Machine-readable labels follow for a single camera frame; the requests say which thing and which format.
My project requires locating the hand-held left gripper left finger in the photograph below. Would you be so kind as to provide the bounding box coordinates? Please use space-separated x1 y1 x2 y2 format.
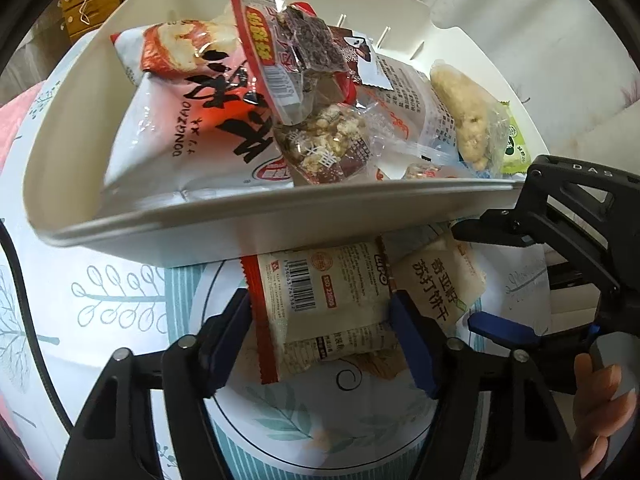
55 287 252 480

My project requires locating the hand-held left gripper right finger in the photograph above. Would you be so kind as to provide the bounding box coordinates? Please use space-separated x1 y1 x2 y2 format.
389 290 583 480

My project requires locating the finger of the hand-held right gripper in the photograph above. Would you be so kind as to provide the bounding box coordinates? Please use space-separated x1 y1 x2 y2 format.
451 207 533 248
467 310 543 348

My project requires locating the beige cracker packet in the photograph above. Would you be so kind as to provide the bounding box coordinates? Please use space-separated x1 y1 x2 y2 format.
387 235 488 333

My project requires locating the red nut ball snack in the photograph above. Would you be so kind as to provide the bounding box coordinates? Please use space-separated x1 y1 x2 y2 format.
274 102 376 188
402 160 443 182

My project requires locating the white red-edged biscuit packet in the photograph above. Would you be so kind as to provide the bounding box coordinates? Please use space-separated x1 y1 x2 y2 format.
241 241 398 386

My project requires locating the yellow crispy noodle snack packet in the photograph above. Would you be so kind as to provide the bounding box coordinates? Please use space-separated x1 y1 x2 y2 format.
429 60 532 175

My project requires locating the white plastic storage tray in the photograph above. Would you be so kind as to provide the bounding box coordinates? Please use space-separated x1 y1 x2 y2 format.
22 0 546 268

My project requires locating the clear brown cake packet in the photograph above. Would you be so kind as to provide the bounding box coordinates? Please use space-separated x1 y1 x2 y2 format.
370 52 458 168

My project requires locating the large white and red snack bag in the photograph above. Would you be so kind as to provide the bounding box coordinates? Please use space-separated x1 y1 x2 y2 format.
102 14 298 198

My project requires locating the brown and red snack packet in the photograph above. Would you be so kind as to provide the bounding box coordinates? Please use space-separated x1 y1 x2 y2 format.
327 27 398 92

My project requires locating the clear packet with dark cake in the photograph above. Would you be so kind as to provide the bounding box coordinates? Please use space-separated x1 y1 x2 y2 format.
220 0 358 126

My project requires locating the person's right hand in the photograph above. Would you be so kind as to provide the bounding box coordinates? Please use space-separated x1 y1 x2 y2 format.
574 354 640 480

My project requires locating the blue and white printed tablecloth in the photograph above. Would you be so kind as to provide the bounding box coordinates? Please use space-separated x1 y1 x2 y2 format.
0 35 551 480

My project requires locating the pink quilt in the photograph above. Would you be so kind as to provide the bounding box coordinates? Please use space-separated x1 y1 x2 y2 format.
0 85 51 171

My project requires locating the wooden desk with drawers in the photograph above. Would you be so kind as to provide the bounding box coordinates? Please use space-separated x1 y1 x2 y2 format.
59 0 166 43

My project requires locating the black cable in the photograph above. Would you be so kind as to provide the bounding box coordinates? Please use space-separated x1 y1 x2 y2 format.
0 222 76 431

